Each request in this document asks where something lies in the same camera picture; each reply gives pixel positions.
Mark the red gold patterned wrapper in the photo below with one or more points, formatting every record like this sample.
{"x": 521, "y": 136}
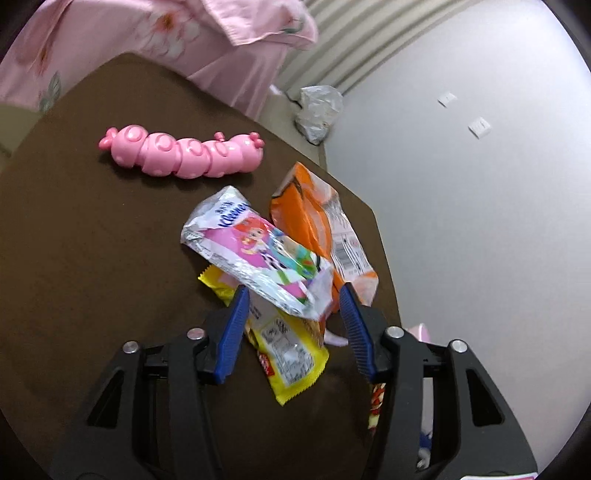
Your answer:
{"x": 376, "y": 406}

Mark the pink floral duvet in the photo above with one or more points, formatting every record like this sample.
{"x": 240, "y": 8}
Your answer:
{"x": 268, "y": 23}

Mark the orange snack wrapper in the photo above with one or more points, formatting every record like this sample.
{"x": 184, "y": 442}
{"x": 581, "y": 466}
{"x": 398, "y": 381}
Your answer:
{"x": 304, "y": 217}

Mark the white pleated curtain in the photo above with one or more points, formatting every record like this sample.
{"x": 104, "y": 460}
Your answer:
{"x": 351, "y": 46}

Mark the silver pink cartoon wrapper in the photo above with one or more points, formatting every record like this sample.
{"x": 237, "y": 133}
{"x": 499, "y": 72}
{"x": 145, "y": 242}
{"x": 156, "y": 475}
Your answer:
{"x": 258, "y": 249}

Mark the bed with pink floral sheet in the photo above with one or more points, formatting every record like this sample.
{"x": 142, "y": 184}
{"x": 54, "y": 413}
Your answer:
{"x": 115, "y": 27}

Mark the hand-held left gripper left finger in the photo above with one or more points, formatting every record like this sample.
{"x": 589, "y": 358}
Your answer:
{"x": 231, "y": 332}

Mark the white wall socket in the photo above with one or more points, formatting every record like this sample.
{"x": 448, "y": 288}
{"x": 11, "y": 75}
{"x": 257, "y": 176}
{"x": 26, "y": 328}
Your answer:
{"x": 479, "y": 127}
{"x": 448, "y": 98}

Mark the pink caterpillar toy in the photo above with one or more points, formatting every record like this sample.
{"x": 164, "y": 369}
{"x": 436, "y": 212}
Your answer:
{"x": 184, "y": 152}

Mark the white plastic bag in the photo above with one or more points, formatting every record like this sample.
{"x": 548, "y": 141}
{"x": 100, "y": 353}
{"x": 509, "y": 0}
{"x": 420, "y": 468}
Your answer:
{"x": 318, "y": 113}

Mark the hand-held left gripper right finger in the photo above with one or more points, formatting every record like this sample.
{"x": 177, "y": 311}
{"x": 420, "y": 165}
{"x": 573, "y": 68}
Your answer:
{"x": 355, "y": 332}

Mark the pink cylindrical cup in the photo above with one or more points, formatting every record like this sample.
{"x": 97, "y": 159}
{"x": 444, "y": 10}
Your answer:
{"x": 420, "y": 333}

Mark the yellow snack wrapper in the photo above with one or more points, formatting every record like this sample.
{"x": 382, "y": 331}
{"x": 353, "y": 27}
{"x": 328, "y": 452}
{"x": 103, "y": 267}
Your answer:
{"x": 286, "y": 364}

